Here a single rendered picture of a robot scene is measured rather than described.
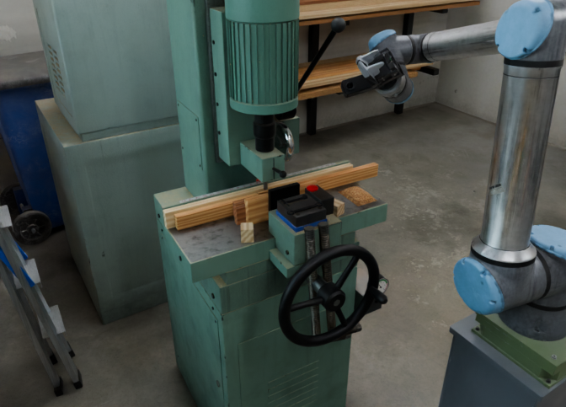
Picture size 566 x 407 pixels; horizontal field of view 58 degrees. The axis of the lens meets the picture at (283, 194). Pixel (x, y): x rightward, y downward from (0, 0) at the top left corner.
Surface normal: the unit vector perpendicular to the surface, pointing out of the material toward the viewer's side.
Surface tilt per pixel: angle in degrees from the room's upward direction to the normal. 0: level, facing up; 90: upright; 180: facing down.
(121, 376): 0
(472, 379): 90
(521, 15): 82
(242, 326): 90
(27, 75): 22
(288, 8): 90
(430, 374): 0
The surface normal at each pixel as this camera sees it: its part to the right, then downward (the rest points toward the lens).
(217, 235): 0.00, -0.88
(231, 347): 0.49, 0.42
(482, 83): -0.85, 0.25
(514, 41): -0.92, 0.05
